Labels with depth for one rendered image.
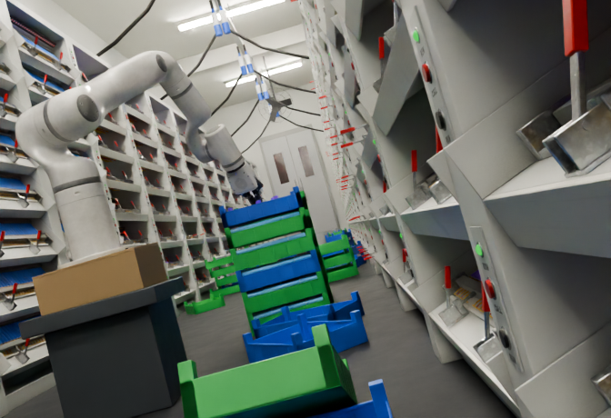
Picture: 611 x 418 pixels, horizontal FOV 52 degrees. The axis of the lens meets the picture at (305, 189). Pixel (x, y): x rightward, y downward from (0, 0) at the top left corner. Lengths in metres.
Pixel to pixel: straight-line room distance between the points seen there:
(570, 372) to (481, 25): 0.28
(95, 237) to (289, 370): 0.90
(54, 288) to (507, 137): 1.25
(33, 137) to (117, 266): 0.41
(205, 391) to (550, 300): 0.47
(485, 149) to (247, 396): 0.46
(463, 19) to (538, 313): 0.24
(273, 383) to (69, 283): 0.85
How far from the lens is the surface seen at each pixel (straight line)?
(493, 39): 0.53
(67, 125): 1.63
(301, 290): 2.28
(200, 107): 2.17
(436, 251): 1.21
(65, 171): 1.64
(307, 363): 0.81
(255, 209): 2.27
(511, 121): 0.52
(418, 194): 1.01
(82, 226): 1.62
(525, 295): 0.52
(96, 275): 1.55
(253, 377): 0.82
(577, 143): 0.33
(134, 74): 1.91
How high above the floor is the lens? 0.30
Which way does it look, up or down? 4 degrees up
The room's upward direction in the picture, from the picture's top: 15 degrees counter-clockwise
